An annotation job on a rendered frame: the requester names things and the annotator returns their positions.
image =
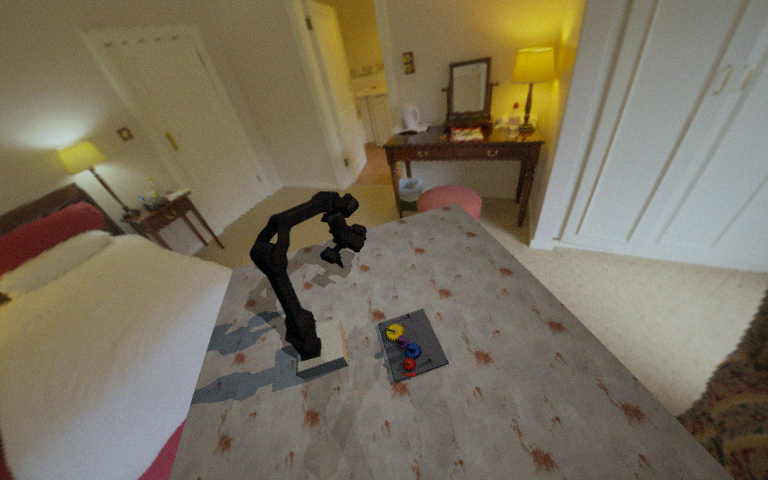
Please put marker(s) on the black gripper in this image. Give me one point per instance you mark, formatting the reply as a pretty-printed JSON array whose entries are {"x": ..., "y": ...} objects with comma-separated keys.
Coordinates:
[{"x": 332, "y": 255}]

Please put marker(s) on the yellow gear with black stripe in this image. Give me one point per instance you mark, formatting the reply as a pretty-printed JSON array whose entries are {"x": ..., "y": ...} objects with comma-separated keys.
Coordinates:
[{"x": 394, "y": 336}]

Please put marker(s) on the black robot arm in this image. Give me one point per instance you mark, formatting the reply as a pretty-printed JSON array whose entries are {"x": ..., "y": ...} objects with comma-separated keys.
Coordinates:
[{"x": 272, "y": 260}]

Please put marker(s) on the blue gear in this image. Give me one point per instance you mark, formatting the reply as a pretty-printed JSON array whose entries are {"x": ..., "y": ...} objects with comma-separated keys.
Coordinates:
[{"x": 413, "y": 351}]

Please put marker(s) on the purple gear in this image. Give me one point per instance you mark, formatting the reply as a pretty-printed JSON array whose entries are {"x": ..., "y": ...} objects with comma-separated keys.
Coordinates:
[{"x": 403, "y": 343}]

